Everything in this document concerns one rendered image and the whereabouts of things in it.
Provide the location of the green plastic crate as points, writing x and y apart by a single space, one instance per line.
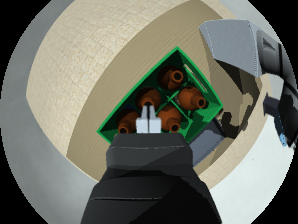
195 120

